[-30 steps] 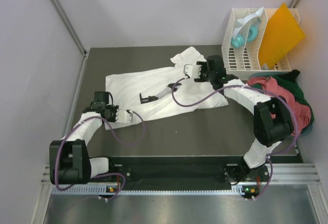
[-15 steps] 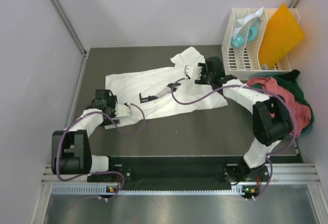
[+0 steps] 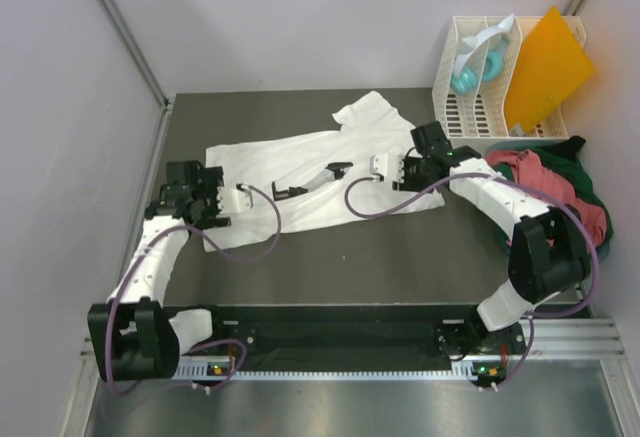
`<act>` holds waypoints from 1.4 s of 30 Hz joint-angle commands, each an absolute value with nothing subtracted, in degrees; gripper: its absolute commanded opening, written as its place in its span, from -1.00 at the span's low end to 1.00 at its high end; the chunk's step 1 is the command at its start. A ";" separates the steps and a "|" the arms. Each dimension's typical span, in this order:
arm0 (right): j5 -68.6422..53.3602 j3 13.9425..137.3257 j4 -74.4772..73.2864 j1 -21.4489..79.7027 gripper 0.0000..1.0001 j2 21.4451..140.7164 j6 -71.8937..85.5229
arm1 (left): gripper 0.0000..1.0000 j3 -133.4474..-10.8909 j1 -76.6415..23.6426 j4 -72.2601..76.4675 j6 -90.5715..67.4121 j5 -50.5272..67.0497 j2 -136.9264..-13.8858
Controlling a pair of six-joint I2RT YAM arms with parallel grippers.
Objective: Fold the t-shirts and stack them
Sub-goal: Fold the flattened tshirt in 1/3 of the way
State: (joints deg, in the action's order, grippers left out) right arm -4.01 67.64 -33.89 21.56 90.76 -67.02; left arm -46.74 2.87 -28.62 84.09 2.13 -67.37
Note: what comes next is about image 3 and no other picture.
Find white printed t shirt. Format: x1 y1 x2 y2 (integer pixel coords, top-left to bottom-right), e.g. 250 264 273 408
204 91 445 252

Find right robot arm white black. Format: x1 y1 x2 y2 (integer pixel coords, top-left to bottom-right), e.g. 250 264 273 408
380 122 591 355

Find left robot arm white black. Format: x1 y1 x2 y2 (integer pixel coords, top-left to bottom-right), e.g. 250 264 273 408
87 160 230 383

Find white plastic file organizer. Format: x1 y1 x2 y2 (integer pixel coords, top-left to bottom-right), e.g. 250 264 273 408
432 16 568 140

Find pink t shirt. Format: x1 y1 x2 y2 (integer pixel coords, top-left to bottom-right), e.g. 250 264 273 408
487 150 609 253

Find teal white headphones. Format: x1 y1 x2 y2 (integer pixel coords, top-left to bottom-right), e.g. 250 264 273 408
450 14 516 95

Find orange plastic folder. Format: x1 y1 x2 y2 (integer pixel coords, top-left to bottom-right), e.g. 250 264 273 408
503 6 596 135

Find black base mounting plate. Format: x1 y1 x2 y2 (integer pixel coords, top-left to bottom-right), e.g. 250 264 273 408
207 304 525 356

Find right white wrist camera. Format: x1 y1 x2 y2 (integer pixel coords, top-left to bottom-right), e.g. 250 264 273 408
369 153 404 183

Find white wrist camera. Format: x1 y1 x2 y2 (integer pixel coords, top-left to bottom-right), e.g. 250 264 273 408
216 184 254 216
369 153 404 183

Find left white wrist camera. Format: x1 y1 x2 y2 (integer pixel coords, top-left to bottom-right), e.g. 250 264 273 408
216 184 254 216

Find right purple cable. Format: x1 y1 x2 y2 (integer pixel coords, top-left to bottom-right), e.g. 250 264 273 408
345 169 601 393

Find purple cable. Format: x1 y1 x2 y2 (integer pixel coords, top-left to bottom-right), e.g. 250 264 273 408
105 184 282 398
345 169 601 393

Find aluminium corner post left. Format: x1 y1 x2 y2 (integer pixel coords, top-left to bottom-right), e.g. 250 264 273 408
69 0 174 108

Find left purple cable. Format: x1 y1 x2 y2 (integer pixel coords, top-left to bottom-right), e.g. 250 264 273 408
105 184 282 398

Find grey slotted cable duct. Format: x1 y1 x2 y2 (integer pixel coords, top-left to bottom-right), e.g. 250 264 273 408
172 358 506 383

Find aluminium frame rail front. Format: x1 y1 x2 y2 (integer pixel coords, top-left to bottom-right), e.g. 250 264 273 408
90 312 624 360

